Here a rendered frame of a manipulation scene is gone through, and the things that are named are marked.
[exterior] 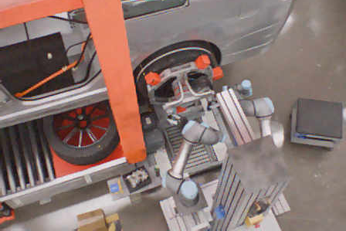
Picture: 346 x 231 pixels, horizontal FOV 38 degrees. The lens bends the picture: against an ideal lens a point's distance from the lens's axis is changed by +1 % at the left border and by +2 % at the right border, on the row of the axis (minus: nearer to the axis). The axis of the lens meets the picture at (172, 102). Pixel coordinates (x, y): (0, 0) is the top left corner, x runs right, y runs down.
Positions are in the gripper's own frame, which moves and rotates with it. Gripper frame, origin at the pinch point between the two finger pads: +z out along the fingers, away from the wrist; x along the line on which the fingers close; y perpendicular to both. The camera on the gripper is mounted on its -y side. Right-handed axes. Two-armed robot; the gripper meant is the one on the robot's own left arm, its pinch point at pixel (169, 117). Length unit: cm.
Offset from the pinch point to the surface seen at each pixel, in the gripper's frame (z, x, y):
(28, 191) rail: 83, -95, 44
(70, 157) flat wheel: 65, -56, 35
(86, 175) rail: 48, -62, 46
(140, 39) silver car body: 31, 18, -65
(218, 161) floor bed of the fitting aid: -44, 9, 75
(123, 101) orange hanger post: 12, -36, -85
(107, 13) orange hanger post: 11, -35, -174
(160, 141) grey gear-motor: 6.1, -7.4, 44.4
